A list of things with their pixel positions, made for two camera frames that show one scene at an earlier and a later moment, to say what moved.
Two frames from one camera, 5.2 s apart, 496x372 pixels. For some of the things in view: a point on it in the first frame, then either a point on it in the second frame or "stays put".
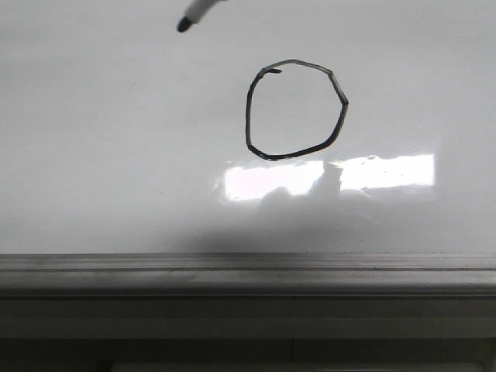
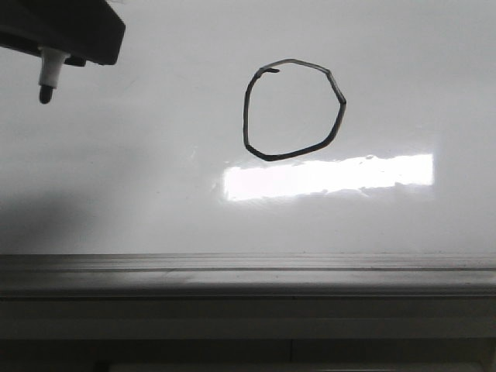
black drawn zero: [272, 69] stays put
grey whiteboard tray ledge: [247, 275] stays put
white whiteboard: [269, 126] stays put
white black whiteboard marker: [195, 11] to [52, 64]
